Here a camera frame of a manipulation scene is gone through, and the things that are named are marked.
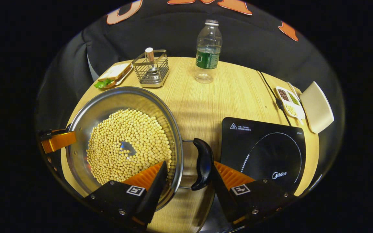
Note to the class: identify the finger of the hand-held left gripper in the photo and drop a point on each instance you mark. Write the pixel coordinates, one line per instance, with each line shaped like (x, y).
(60, 141)

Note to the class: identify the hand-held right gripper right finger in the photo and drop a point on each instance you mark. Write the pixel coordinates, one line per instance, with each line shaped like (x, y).
(225, 197)

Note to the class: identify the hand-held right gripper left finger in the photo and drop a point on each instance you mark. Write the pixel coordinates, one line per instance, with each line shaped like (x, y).
(152, 194)

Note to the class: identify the black induction cooktop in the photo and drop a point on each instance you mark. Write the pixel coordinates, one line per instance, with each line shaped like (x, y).
(264, 152)

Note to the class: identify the pile of soybeans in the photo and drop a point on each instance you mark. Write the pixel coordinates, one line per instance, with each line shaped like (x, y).
(128, 136)

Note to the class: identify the sandwich with lettuce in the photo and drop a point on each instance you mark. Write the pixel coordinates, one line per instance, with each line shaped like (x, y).
(113, 73)

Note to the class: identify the small white plate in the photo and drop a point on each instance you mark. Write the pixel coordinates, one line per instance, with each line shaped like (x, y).
(125, 76)

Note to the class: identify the white divided dish of beans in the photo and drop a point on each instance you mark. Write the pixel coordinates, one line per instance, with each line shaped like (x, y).
(290, 102)

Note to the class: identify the small glass bottle wooden cap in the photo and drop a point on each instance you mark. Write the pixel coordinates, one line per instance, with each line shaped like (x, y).
(150, 56)

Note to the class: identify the white toaster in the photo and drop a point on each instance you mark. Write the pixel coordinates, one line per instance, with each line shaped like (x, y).
(317, 108)

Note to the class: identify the clear plastic water bottle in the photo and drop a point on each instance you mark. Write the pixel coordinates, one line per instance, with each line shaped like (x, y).
(208, 58)

